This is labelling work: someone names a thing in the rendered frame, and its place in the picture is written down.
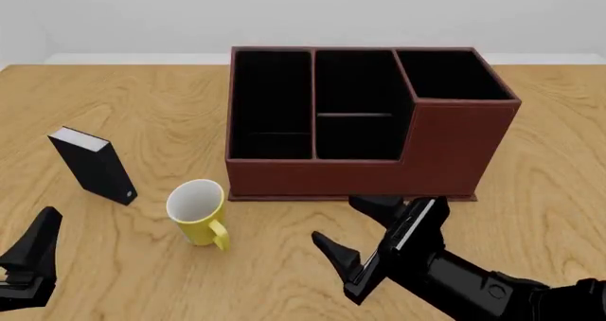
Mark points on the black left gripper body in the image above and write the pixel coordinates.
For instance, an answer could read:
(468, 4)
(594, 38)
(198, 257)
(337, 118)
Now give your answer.
(23, 290)

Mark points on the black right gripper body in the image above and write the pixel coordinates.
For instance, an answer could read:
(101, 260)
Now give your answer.
(402, 244)

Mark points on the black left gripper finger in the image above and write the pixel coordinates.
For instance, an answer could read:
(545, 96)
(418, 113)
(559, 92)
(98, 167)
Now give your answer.
(35, 241)

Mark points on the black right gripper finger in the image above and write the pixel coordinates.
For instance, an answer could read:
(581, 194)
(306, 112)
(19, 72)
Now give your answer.
(338, 251)
(379, 207)

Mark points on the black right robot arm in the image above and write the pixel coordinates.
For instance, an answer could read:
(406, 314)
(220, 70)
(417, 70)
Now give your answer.
(502, 285)

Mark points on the red-brown desk caddy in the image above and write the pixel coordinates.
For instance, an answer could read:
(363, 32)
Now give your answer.
(445, 147)

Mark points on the yellow and white mug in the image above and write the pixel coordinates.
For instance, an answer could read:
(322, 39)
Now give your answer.
(201, 225)

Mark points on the black book with white pages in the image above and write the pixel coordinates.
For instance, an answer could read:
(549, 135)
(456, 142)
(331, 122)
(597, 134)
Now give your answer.
(101, 166)

